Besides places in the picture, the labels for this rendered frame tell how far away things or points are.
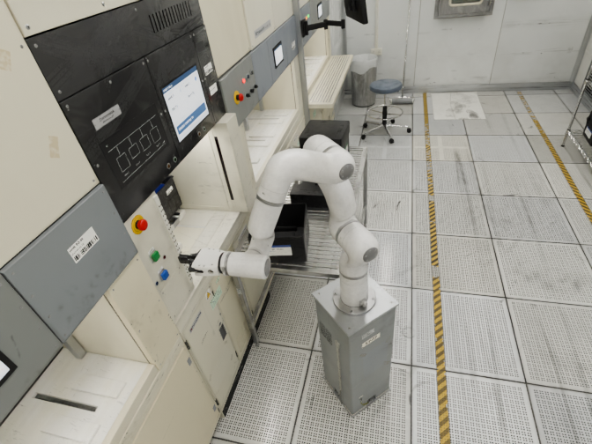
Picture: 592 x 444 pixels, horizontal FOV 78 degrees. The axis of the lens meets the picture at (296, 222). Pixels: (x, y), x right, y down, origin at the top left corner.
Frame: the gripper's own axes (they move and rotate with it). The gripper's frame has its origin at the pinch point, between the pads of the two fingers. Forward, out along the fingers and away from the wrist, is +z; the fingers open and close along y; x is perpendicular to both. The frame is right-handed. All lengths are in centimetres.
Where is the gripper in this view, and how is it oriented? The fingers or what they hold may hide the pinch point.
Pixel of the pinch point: (184, 259)
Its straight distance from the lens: 139.0
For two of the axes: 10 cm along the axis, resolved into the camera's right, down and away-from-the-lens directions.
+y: 2.4, -6.3, 7.4
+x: -1.1, -7.8, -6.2
